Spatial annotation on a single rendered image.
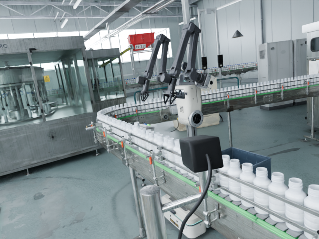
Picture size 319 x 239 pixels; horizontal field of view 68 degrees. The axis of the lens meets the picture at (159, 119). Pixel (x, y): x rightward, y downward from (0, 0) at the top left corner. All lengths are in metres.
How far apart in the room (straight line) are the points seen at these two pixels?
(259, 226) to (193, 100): 1.40
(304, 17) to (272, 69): 7.42
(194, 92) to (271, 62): 5.41
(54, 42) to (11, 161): 2.20
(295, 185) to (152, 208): 0.56
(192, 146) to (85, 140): 4.59
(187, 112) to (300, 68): 6.14
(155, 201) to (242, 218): 0.66
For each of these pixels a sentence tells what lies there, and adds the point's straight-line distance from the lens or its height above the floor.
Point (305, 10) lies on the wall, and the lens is 14.58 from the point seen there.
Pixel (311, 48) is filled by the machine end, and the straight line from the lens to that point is 5.19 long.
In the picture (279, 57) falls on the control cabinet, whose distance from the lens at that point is 7.58.
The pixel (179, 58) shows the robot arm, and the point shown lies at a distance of 1.90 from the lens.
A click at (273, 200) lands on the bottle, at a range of 0.92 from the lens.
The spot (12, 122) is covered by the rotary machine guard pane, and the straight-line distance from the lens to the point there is 4.74.
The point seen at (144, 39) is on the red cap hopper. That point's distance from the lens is 8.41.
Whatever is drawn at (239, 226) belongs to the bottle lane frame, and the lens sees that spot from 1.06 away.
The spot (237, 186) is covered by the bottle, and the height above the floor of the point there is 1.07.
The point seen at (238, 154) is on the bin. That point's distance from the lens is 1.76.
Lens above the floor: 1.55
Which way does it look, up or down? 12 degrees down
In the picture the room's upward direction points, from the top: 8 degrees counter-clockwise
